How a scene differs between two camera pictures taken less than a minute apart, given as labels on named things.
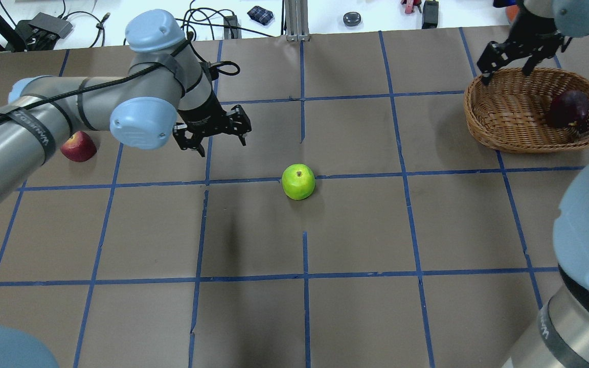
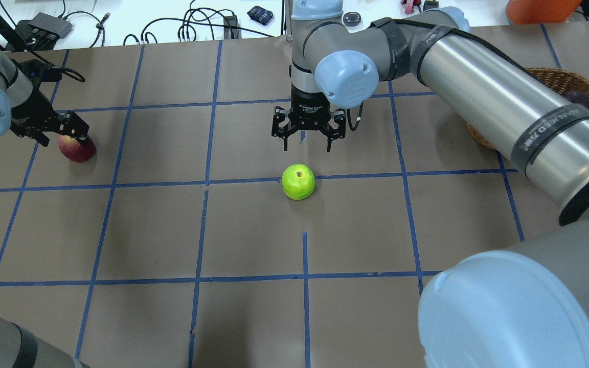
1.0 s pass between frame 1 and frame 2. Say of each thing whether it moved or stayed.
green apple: stayed
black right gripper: moved
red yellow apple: stayed
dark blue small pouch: stayed
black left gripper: moved
